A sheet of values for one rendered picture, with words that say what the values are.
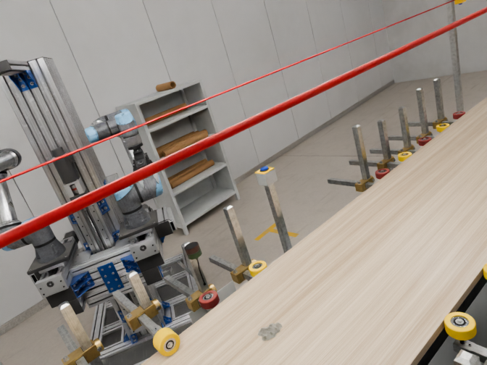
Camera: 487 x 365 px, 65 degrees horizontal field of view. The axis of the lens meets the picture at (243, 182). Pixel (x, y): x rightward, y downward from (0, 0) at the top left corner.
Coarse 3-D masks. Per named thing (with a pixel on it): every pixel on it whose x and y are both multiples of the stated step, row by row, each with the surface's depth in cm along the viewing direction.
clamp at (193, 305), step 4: (212, 284) 170; (212, 288) 169; (196, 292) 168; (200, 292) 167; (204, 292) 166; (192, 296) 166; (196, 296) 165; (192, 300) 163; (196, 300) 164; (188, 304) 164; (192, 304) 162; (196, 304) 164; (188, 308) 167; (192, 308) 163; (196, 308) 164
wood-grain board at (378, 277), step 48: (432, 144) 235; (480, 144) 215; (384, 192) 196; (432, 192) 182; (480, 192) 170; (336, 240) 168; (384, 240) 157; (432, 240) 148; (480, 240) 140; (240, 288) 156; (288, 288) 147; (336, 288) 139; (384, 288) 132; (432, 288) 125; (192, 336) 138; (240, 336) 131; (288, 336) 124; (336, 336) 118; (384, 336) 113; (432, 336) 109
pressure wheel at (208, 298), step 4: (208, 292) 159; (212, 292) 158; (216, 292) 157; (200, 296) 158; (204, 296) 157; (208, 296) 156; (212, 296) 156; (216, 296) 155; (200, 300) 155; (204, 300) 155; (208, 300) 154; (212, 300) 153; (216, 300) 155; (204, 304) 153; (208, 304) 153; (212, 304) 154; (216, 304) 155; (204, 308) 154; (208, 308) 154
